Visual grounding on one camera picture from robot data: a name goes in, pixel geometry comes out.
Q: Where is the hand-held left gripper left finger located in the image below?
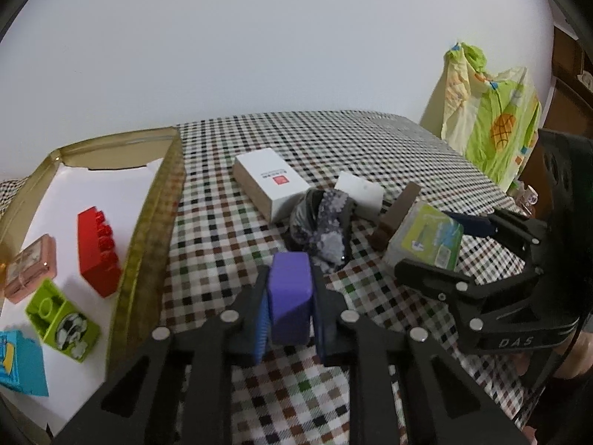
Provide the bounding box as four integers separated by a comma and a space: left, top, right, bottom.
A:
53, 264, 272, 445

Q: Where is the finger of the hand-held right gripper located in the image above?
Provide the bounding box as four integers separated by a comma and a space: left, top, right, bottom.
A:
394, 258, 538, 322
442, 208, 548, 265

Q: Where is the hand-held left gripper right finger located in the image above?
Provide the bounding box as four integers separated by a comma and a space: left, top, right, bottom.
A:
311, 264, 531, 445

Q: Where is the clear box green label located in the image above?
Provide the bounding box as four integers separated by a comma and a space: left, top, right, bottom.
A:
382, 201, 465, 272

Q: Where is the purple block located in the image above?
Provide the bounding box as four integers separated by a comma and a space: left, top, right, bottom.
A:
269, 251, 315, 346

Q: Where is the brown block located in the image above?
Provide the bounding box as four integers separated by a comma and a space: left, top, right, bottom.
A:
371, 182, 422, 248

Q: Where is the grey patterned cloth roll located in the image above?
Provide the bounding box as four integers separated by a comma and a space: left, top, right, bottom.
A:
285, 188, 357, 272

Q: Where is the white charger plug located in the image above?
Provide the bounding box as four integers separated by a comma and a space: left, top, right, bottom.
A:
334, 171, 386, 220

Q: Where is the gold tin box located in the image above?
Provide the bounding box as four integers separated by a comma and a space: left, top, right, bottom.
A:
0, 125, 187, 432

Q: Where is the white box red label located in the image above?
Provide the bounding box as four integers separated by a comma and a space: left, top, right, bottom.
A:
232, 148, 312, 223

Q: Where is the red toy brick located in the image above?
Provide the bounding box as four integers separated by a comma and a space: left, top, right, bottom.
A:
77, 206, 123, 297

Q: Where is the green toy brick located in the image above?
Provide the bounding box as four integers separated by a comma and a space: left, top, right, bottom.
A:
25, 279, 101, 361

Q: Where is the copper pink case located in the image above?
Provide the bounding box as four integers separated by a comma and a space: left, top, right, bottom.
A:
4, 235, 57, 304

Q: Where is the cyan toy brick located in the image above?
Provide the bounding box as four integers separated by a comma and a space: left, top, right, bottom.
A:
0, 330, 49, 397

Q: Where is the person's right hand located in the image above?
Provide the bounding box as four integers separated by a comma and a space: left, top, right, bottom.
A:
558, 322, 593, 381

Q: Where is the white plastic object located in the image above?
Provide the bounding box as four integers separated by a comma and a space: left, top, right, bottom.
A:
519, 184, 539, 211

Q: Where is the yellow green printed cloth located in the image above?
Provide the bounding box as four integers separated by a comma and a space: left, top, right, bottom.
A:
440, 42, 542, 191

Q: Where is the wooden cabinet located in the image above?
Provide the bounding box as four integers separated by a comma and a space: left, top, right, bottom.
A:
551, 23, 593, 142

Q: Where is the checkered tablecloth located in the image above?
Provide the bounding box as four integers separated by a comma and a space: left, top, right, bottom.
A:
0, 110, 557, 445

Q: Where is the white paper liner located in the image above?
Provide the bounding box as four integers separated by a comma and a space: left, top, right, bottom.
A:
0, 158, 165, 432

